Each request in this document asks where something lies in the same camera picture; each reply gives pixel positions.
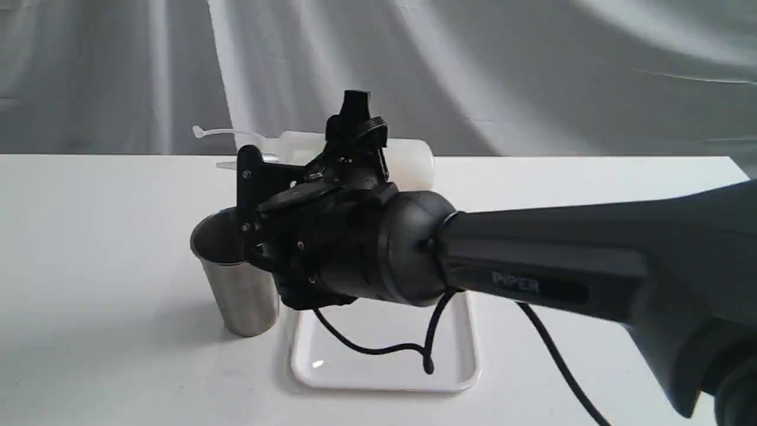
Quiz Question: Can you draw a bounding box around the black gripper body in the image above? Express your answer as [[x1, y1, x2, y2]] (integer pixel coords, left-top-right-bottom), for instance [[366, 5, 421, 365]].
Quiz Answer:
[[245, 151, 397, 311]]

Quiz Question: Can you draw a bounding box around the clear squeeze bottle with oil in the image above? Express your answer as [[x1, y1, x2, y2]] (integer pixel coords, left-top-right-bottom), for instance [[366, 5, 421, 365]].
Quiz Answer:
[[192, 125, 435, 191]]

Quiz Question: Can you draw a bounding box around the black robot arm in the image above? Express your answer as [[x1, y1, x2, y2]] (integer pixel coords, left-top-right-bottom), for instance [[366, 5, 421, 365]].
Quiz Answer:
[[236, 90, 756, 425]]

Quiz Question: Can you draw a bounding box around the stainless steel cup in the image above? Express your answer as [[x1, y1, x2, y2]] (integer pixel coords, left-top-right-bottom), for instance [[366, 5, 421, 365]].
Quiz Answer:
[[190, 207, 280, 338]]

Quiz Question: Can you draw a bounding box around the white plastic tray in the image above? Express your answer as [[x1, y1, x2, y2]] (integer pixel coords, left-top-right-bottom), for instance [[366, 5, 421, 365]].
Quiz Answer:
[[291, 293, 481, 393]]

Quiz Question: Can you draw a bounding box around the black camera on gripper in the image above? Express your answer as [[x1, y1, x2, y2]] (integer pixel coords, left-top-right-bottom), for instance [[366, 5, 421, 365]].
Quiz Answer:
[[235, 145, 305, 234]]

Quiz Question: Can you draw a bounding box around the black cable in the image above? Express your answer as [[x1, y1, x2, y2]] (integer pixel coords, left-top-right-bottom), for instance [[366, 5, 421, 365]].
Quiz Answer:
[[312, 288, 613, 426]]

